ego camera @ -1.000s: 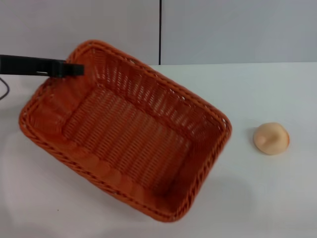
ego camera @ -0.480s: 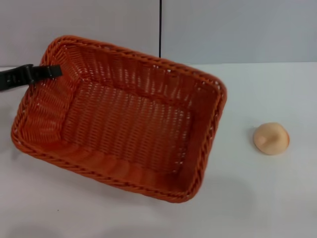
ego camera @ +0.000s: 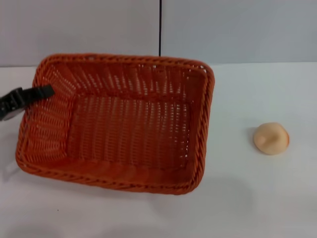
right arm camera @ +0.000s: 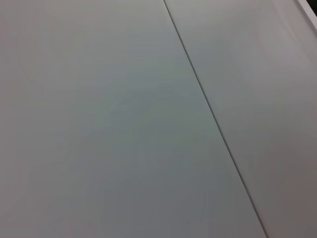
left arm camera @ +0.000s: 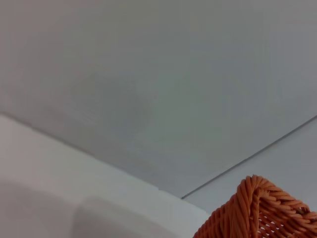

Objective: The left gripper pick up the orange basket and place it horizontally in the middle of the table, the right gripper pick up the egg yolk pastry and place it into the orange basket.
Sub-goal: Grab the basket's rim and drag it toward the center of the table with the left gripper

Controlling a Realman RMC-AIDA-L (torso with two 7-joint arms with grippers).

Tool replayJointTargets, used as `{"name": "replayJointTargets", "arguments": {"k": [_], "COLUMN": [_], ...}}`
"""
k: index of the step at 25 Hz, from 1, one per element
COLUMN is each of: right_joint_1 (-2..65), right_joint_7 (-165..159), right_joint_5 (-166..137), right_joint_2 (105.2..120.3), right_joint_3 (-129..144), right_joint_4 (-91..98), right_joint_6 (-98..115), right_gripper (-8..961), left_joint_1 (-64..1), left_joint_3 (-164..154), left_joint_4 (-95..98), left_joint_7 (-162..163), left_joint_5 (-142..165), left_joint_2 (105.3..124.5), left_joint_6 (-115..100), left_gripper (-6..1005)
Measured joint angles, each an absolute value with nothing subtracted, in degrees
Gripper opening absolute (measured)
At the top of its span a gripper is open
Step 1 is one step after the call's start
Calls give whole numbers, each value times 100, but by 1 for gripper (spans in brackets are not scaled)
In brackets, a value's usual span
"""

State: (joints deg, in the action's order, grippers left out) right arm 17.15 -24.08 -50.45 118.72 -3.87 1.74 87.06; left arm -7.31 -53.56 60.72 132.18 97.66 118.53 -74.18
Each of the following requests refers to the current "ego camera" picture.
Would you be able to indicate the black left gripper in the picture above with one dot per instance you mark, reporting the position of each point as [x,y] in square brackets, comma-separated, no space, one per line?
[11,105]

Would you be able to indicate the orange woven plastic basket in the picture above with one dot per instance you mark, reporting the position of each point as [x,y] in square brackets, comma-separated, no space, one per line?
[128,129]

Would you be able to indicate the peach coloured round bun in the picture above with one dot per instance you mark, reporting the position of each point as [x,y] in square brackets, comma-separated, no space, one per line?
[271,141]

